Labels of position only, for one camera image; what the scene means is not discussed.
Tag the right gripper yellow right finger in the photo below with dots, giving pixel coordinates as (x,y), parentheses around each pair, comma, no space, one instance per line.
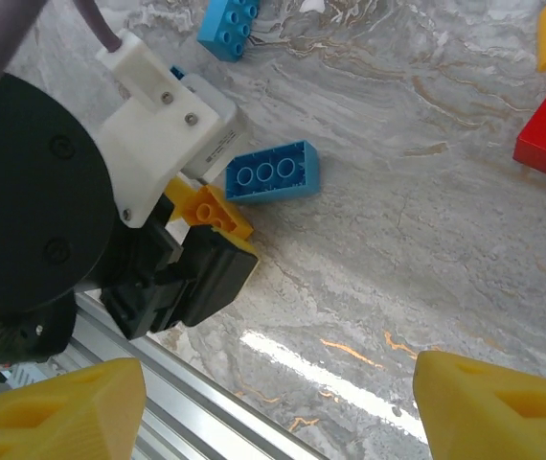
(493,417)

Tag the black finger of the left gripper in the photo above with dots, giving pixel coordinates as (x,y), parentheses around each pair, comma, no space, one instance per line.
(215,278)
(165,239)

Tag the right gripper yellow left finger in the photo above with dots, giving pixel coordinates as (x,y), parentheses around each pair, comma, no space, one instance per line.
(62,421)

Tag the orange yellow rectangular lego brick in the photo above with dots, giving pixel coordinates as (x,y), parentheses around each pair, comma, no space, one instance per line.
(215,211)

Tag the blue rectangular lego brick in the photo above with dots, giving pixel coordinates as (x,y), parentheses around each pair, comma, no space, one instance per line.
(273,175)
(230,24)

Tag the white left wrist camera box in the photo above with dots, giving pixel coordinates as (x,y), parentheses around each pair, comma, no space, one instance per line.
(148,120)

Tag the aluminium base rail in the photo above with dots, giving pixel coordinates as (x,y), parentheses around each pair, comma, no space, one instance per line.
(182,397)

